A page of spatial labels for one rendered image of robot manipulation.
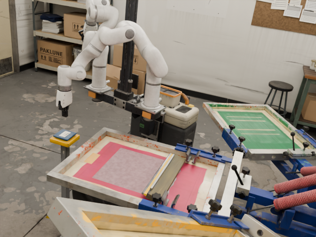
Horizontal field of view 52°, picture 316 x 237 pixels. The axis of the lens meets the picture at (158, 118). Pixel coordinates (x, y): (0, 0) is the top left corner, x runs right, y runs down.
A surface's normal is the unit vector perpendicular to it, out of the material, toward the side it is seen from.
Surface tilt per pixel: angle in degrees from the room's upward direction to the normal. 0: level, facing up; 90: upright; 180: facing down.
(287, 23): 90
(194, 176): 0
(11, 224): 0
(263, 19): 90
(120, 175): 0
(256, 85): 90
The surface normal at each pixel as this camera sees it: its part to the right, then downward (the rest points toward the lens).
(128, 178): 0.11, -0.90
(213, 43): -0.33, 0.37
